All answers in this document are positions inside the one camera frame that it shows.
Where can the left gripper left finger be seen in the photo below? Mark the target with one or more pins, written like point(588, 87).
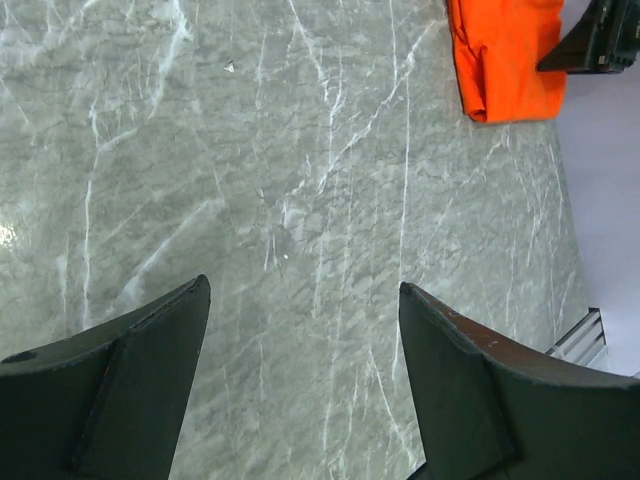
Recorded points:
point(109, 402)

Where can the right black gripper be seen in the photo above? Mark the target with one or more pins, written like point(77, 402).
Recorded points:
point(604, 41)

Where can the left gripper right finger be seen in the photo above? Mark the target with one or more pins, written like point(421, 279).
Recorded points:
point(489, 407)

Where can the orange t-shirt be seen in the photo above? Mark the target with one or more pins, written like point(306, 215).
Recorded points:
point(497, 45)

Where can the aluminium frame rail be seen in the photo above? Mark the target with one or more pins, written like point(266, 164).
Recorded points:
point(584, 344)

